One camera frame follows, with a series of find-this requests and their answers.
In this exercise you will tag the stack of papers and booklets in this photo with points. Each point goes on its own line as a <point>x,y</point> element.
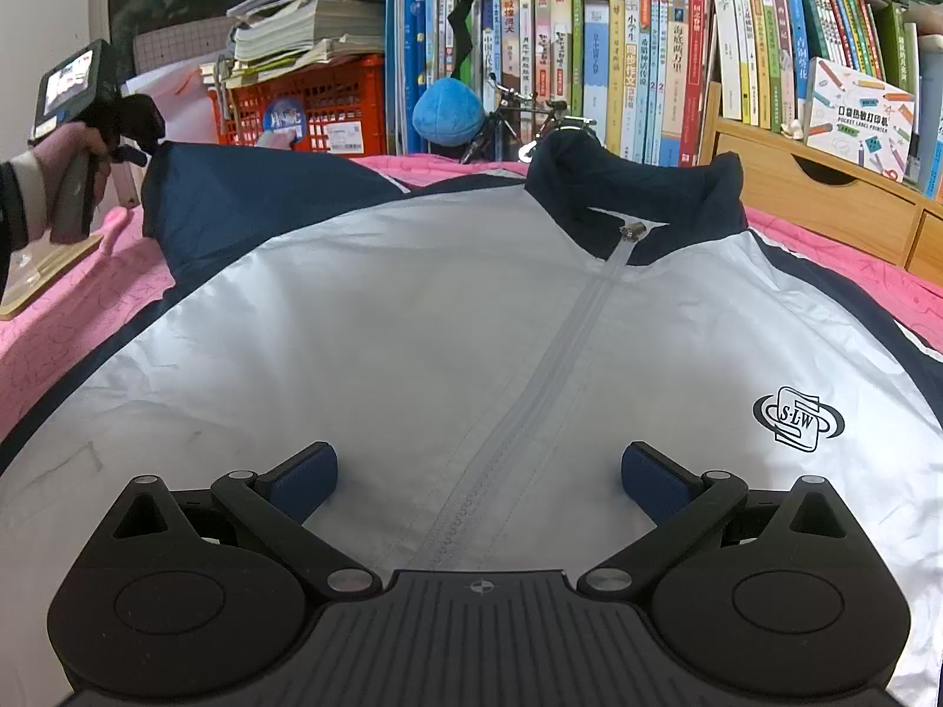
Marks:
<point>309,22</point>

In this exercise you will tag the white patterned printer box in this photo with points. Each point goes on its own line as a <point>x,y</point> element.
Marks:
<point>858,118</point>

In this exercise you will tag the row of tall blue books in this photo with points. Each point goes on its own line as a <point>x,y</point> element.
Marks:
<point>420,29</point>

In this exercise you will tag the round blue hand fan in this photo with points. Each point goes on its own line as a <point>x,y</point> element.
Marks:
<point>284,121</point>

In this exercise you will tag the wooden drawer organizer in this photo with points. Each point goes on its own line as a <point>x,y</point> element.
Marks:
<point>832,199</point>

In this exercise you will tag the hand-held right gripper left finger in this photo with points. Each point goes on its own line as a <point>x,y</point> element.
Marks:
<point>306,480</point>

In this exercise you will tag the red plastic crate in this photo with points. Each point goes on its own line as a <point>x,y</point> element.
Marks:
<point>324,103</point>

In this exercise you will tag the row of colourful books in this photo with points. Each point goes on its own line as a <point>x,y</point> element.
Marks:
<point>648,59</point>

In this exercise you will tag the person's left hand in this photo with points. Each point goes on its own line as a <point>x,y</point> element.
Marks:
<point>40,166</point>

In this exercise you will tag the person's left forearm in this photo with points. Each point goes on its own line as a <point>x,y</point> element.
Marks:
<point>11,236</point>

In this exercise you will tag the grey grid board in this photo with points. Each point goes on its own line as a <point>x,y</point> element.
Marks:
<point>184,40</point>

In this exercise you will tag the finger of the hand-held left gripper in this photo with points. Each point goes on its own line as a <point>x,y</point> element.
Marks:
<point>140,121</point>

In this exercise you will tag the blue plush ball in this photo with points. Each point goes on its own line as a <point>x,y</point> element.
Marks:
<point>446,112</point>

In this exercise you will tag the navy and white jacket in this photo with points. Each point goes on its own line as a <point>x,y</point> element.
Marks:
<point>368,324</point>

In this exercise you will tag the wooden board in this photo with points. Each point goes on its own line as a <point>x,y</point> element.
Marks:
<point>44,276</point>

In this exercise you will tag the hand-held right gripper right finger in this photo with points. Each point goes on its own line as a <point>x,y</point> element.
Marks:
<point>652,482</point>

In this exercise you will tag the miniature bicycle model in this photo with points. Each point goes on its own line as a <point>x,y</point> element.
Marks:
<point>516,114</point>

